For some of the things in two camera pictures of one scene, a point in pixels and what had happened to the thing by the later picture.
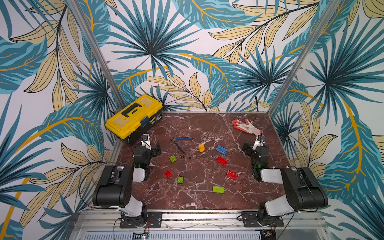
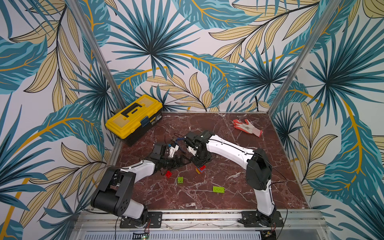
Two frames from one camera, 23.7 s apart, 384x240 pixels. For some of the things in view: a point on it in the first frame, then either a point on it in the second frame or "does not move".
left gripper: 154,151 to 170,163
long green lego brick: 218,189 does not move
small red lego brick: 168,174 does not move
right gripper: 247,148 to 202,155
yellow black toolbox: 142,113 does not move
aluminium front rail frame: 105,225 does not move
